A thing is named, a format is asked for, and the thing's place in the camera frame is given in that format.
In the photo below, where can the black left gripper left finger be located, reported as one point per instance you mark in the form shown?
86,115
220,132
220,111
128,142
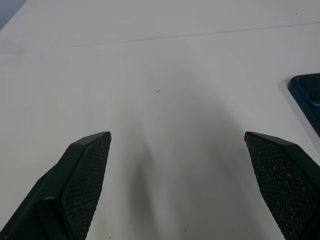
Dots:
75,180

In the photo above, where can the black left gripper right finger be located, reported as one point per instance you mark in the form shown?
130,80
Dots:
282,180

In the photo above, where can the dark blue smartphone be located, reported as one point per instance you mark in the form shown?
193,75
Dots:
306,96

